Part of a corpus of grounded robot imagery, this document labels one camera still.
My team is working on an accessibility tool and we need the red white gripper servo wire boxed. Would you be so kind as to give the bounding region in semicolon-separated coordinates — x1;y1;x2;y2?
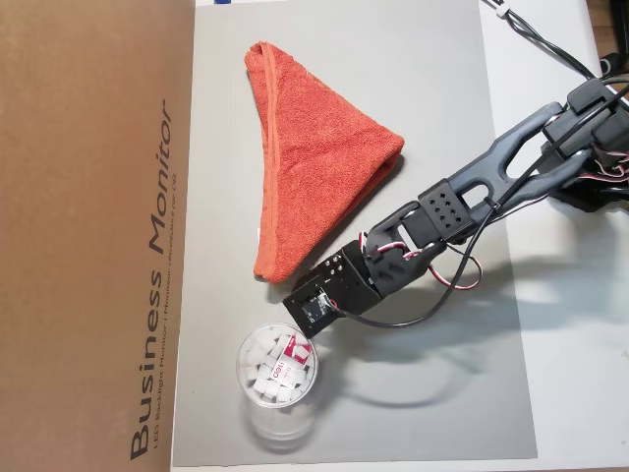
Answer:
361;234;424;265

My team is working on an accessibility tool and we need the red white label card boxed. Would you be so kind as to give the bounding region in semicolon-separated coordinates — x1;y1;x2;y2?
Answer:
269;333;315;389

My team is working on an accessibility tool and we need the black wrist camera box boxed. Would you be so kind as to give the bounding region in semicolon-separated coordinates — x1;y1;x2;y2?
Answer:
282;278;346;340

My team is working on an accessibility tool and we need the brown cardboard monitor box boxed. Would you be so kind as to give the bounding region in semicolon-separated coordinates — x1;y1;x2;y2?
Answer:
0;0;197;472

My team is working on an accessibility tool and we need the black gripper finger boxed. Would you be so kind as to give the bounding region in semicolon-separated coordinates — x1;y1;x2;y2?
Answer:
292;265;329;297

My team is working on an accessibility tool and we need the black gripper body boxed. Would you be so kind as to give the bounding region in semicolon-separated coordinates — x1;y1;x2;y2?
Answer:
314;240;387;317

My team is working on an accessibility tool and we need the red white looped servo wire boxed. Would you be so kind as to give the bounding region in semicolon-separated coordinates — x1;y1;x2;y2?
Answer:
427;253;486;292

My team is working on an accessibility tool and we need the grey table mat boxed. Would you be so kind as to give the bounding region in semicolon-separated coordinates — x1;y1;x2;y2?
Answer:
171;4;540;468

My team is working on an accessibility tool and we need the orange terry towel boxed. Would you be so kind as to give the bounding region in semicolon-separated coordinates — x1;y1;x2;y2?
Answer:
243;41;406;284

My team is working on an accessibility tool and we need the clear plastic jar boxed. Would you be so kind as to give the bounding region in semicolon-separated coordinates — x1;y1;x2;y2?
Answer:
234;322;325;453

